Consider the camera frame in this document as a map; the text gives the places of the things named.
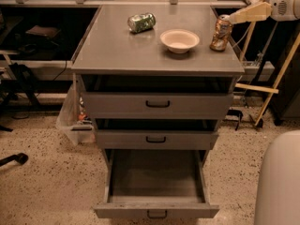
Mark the grey top drawer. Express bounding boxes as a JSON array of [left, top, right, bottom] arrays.
[[82, 75, 233, 119]]

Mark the white paper bowl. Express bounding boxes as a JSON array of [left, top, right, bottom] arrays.
[[160, 29, 200, 54]]

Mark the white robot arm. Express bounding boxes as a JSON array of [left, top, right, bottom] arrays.
[[229, 0, 300, 225]]

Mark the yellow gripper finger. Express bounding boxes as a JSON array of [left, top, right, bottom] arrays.
[[229, 2, 272, 24]]

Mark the grey bottom drawer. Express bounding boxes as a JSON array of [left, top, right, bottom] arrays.
[[94, 149, 219, 219]]

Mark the orange soda can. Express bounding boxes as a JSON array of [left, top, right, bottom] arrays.
[[210, 14, 233, 52]]

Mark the grey drawer cabinet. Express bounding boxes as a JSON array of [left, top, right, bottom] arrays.
[[70, 4, 246, 167]]

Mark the grey middle drawer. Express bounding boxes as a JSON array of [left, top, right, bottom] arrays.
[[96, 119, 218, 150]]

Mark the green soda can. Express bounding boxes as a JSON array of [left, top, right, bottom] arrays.
[[127, 12, 156, 34]]

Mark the grey drawer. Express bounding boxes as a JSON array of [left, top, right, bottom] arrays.
[[94, 149, 219, 219], [96, 119, 218, 150], [82, 75, 233, 119]]

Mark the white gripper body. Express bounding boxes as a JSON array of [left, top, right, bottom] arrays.
[[269, 0, 300, 22]]

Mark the black chair caster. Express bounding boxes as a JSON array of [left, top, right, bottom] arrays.
[[0, 153, 29, 167]]

